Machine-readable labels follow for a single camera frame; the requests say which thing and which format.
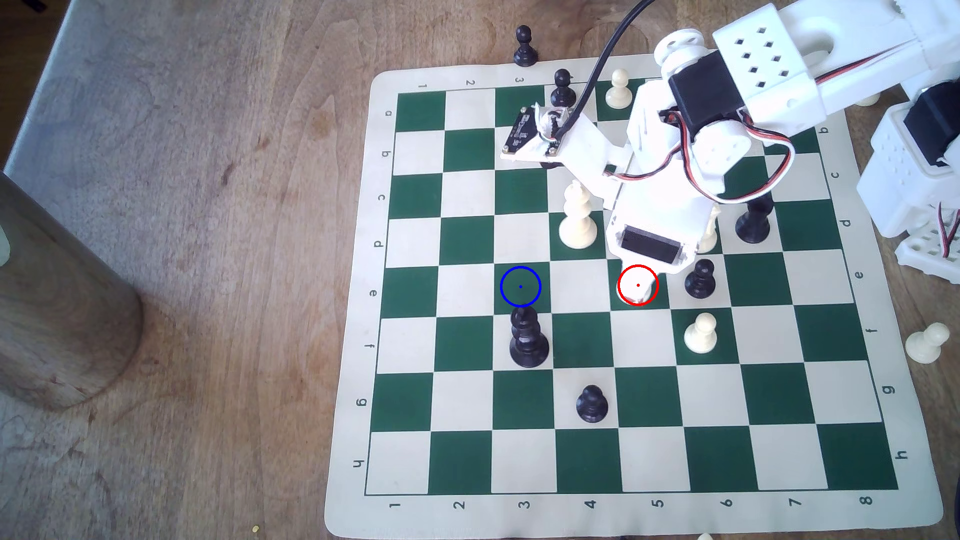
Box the red white black base wires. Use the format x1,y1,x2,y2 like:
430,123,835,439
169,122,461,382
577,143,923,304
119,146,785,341
937,202,960,260

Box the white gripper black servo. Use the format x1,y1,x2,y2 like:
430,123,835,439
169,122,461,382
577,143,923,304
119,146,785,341
603,75,759,270

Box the black chess bishop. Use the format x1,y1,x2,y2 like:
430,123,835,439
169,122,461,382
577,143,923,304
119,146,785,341
735,192,775,245

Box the black chess pawn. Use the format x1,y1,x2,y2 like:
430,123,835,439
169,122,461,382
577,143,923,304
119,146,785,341
549,69,578,111
513,24,540,67
576,384,609,423
684,258,717,300

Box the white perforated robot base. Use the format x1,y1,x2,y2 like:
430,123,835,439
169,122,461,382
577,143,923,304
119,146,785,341
894,221,960,285

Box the tall white chess bishop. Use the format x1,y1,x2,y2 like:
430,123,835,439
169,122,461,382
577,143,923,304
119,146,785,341
560,180,599,251

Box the green and cream chess mat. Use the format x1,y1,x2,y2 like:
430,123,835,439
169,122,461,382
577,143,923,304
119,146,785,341
324,42,945,540

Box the brown wooden cylinder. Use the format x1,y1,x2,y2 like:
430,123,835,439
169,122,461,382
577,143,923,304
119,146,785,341
0,172,145,412

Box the black camera cable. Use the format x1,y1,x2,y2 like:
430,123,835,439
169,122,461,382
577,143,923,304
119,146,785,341
551,0,960,540

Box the white chess knight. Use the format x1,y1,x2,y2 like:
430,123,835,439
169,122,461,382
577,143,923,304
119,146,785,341
697,204,723,256

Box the camera board on white mount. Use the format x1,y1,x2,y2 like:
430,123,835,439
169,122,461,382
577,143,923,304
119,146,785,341
501,103,630,195

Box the tall black chess queen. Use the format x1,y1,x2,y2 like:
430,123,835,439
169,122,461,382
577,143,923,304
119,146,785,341
509,306,551,369

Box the red white black gripper wires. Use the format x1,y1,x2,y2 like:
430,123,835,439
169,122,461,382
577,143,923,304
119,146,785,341
603,108,796,205

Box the red white black arm wires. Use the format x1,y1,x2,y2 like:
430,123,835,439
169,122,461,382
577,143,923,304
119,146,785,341
813,48,927,89

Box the white chess pawn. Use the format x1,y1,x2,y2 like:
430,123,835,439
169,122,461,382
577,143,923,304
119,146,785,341
684,312,719,355
605,69,633,111
905,322,951,366
618,264,659,307

